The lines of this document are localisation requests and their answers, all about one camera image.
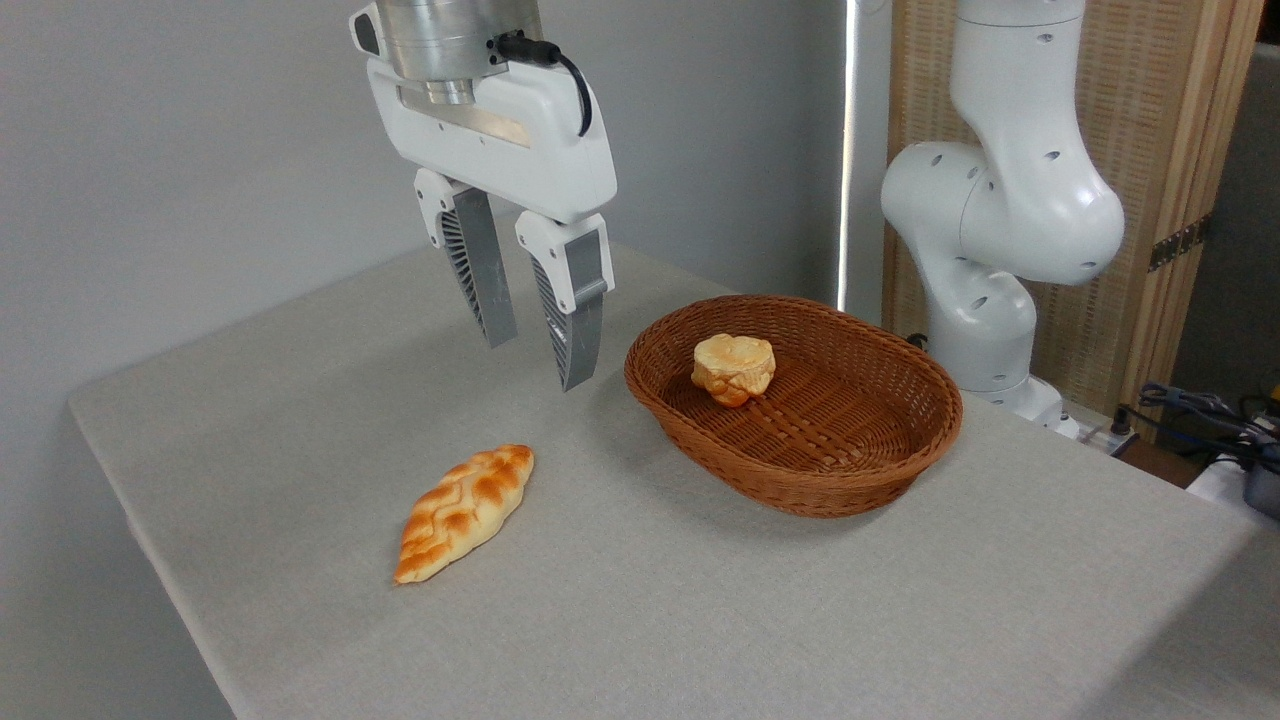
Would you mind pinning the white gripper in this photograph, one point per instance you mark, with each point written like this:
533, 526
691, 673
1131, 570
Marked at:
540, 150

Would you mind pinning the round knotted bread roll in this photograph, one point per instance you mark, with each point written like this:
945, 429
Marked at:
735, 368

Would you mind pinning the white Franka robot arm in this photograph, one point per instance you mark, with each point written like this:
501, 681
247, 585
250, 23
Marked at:
1010, 200

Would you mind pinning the long braided bread loaf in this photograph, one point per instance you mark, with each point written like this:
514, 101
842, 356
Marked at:
465, 510

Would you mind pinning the silver cylindrical wrist adapter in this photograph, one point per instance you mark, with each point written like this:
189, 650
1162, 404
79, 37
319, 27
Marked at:
440, 40

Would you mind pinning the brown oval wicker basket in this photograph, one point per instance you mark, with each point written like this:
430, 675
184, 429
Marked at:
800, 440

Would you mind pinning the grey tablecloth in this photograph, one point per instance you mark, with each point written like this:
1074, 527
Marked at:
620, 600

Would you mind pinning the white vertical light strip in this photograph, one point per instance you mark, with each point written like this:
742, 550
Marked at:
848, 150

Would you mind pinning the white power strip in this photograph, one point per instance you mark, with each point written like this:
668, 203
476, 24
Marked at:
1100, 437

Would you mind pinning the dark metal screen hinge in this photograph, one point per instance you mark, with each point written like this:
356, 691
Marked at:
1180, 243

